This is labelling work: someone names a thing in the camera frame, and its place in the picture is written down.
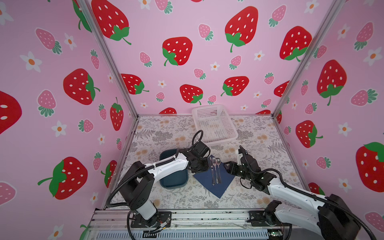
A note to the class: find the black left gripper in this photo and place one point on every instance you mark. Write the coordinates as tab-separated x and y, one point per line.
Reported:
206	160

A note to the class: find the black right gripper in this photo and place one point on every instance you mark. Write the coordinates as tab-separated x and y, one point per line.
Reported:
231	166

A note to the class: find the silver metal fork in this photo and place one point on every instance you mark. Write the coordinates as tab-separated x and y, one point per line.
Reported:
214	171

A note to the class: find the silver metal knife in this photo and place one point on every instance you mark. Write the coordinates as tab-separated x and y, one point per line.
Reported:
212	170

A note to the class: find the dark blue paper napkin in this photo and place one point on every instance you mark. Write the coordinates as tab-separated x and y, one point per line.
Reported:
205	179

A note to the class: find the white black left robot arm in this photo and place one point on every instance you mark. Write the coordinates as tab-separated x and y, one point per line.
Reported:
135	188

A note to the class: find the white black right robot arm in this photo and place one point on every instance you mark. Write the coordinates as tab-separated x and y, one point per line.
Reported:
327	216

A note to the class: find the dark teal plastic tray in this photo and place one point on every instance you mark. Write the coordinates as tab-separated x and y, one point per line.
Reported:
175	180

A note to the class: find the white perforated plastic basket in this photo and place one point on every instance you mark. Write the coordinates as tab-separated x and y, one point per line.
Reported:
216	124

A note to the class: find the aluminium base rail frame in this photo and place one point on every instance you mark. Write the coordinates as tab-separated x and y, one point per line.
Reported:
222	224

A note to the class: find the aluminium corner post right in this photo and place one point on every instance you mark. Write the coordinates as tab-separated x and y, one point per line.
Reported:
325	25

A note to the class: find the aluminium corner post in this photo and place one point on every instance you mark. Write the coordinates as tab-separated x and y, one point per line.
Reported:
325	25
90	18

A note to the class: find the aluminium corner post left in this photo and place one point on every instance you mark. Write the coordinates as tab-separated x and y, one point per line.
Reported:
90	18

